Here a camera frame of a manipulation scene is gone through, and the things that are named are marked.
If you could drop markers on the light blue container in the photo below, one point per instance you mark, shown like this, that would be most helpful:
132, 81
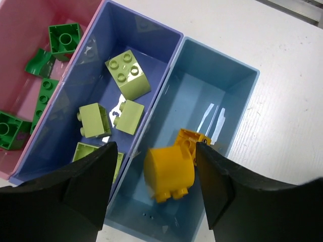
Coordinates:
202, 99

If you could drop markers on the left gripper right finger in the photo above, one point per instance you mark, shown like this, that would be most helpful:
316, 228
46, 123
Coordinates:
242, 205

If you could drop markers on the pale lime lego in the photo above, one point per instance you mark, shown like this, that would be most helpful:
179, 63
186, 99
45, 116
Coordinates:
83, 150

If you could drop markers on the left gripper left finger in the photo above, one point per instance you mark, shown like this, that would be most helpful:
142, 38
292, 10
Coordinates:
68, 204

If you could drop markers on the green printed lego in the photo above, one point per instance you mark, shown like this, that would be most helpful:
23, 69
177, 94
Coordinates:
47, 88

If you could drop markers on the aluminium rail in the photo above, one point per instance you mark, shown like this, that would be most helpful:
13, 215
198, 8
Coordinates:
307, 11

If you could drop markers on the small dark green lego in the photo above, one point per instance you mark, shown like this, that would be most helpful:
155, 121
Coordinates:
41, 64

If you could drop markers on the orange lego brick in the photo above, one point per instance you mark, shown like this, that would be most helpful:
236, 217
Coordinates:
189, 139

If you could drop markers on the green square lego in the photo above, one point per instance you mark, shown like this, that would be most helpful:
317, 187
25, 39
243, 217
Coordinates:
64, 40

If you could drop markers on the orange flower print lego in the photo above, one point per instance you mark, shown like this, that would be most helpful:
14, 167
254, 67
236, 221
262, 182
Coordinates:
169, 174

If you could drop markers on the pink container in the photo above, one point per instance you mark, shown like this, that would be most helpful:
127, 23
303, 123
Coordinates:
24, 29

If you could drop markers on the lime lego brick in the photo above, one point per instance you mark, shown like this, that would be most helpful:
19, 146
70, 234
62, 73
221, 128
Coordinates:
128, 75
130, 117
95, 122

